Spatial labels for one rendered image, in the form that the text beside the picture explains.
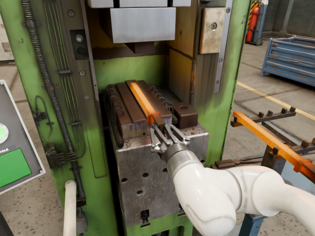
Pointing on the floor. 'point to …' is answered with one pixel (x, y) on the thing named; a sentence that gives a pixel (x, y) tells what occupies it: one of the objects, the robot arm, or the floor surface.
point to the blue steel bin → (291, 59)
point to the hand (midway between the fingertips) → (157, 123)
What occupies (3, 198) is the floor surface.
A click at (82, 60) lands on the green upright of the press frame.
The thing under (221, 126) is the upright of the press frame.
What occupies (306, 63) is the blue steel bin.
